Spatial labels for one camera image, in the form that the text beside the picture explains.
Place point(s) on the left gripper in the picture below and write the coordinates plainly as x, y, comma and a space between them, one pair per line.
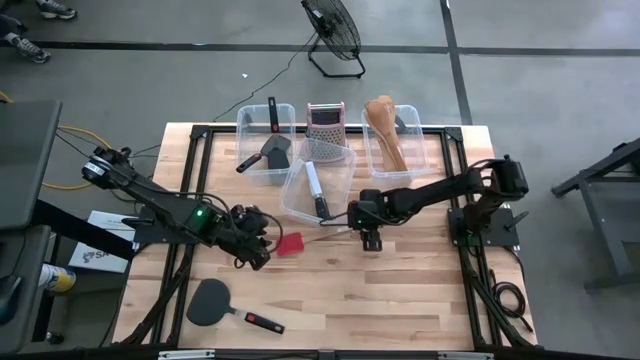
242, 225

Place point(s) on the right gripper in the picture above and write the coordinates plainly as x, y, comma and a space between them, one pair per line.
370, 212

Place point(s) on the black round turner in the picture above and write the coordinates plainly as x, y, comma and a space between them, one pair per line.
207, 302

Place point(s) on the black square turner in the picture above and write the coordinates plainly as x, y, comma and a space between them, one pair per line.
273, 115
250, 162

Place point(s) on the wooden spoon with white label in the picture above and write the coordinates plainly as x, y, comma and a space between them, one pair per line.
395, 150

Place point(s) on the wooden spork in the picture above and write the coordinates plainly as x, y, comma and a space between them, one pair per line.
372, 115

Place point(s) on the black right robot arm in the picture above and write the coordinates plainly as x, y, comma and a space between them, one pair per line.
440, 192

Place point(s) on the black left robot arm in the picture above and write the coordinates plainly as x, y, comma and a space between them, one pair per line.
155, 200

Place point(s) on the clear plastic bin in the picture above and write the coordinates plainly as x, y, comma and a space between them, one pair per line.
295, 200
250, 135
420, 150

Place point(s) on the metal box grater pink trim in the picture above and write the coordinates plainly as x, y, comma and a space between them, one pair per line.
325, 132

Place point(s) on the black diagonal beam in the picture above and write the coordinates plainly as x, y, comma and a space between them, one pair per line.
100, 242

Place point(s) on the white printed paper box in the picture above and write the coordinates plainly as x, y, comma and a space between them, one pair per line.
95, 257

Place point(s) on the yellow blue spray can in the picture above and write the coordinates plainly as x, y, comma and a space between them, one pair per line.
57, 279

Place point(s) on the black floor fan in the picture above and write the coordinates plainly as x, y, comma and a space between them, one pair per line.
332, 25

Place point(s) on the small black caster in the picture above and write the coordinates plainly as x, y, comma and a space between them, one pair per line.
55, 338

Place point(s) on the dark grey cart panel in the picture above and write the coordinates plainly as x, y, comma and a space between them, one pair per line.
30, 250
25, 165

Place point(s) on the black metal stand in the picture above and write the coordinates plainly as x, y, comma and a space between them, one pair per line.
607, 230

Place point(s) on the person's shoe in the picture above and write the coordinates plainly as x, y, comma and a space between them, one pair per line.
30, 50
57, 9

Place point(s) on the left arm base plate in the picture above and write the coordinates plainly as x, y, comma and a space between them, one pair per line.
150, 235

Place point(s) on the silver bracket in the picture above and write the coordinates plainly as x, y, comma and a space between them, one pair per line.
465, 356
187, 354

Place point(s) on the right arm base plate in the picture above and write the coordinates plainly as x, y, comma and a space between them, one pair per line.
505, 235

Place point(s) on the black aluminium table frame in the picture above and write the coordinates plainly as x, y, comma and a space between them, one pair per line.
198, 132

